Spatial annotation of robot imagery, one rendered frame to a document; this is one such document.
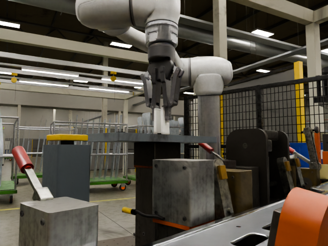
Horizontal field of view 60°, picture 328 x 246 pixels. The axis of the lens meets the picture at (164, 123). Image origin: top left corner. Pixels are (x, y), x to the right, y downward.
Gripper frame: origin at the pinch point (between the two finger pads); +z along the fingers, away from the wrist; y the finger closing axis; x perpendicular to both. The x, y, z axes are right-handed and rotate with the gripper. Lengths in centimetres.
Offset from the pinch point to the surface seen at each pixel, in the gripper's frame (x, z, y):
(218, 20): 733, -382, -288
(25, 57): 312, -213, -618
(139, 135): -13.6, 4.3, 3.4
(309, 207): -45, 10, 40
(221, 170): -5.2, 11.7, 18.9
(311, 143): 64, 5, 28
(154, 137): -8.8, 4.6, 4.2
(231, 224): -13.6, 20.4, 24.0
